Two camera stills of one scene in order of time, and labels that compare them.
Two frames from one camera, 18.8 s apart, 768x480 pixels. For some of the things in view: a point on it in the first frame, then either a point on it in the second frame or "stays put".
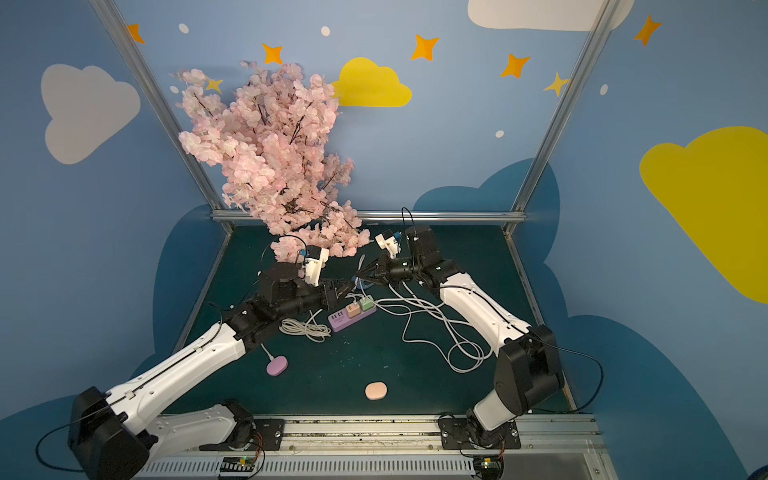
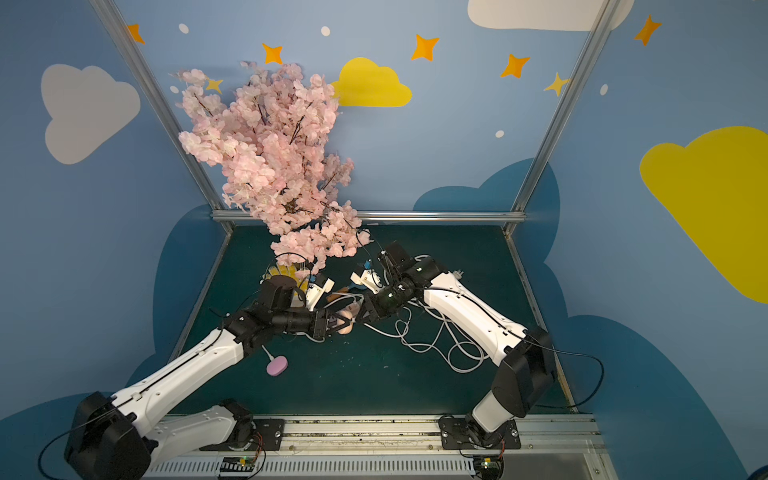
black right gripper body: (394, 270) -> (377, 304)
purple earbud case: (276, 366) stays put
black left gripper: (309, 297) -> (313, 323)
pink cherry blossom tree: (270, 137) stays put
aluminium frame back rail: (420, 216) stays put
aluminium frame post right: (560, 116) stays put
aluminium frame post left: (133, 53) stays put
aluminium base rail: (557, 447) stays put
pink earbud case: (376, 390) -> (348, 328)
